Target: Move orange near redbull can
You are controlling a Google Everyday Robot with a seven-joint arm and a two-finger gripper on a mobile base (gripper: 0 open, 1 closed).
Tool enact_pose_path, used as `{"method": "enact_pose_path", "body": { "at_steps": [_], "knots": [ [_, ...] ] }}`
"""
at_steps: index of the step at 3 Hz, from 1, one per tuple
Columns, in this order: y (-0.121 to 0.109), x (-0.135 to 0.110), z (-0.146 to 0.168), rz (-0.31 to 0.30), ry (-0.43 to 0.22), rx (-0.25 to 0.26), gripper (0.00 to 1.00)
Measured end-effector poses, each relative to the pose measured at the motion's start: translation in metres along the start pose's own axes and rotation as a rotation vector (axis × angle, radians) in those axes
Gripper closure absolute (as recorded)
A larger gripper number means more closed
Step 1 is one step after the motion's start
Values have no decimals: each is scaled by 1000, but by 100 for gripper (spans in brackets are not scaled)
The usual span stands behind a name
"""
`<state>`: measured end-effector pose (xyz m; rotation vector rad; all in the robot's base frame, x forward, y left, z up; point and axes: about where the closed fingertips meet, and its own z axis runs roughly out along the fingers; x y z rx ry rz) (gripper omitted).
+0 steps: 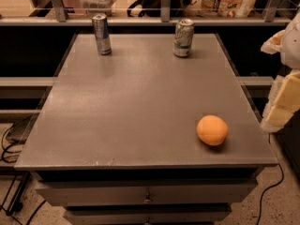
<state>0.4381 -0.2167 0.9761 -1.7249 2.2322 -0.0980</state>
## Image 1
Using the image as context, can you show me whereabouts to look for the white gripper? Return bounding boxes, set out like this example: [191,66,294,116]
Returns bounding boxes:
[261,13,300,133]

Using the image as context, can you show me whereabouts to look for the silver blue redbull can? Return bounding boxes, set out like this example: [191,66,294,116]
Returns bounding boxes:
[92,13,112,55]

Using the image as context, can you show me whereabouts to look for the lower grey drawer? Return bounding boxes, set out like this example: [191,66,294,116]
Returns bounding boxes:
[64,207,231,225]

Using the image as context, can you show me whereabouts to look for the white green soda can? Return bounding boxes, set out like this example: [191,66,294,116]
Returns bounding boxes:
[172,19,194,57]

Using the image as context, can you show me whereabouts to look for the printed snack bag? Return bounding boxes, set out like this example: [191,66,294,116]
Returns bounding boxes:
[198,0,256,18]

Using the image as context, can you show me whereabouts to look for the black cable on right floor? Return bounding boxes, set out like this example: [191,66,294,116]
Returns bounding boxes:
[255,133,285,225]

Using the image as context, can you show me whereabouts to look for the black cables on left floor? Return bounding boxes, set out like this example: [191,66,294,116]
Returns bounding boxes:
[0,114,47,225]

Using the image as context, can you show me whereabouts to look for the clear plastic container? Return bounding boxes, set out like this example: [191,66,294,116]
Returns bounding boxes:
[81,0,116,16]

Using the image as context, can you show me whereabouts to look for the black bag behind glass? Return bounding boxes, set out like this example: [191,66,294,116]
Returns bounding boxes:
[127,0,195,17]

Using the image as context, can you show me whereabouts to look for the orange fruit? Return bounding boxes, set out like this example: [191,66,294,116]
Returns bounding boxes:
[196,115,229,146]

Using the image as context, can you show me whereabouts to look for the grey drawer cabinet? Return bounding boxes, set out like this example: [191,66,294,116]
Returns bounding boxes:
[16,34,277,211]

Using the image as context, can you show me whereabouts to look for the grey drawer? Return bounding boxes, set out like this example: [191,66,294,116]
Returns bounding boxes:
[64,207,231,225]
[36,179,257,207]

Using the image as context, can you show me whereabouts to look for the upper grey drawer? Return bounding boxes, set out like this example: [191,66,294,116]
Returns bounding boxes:
[36,179,257,207]

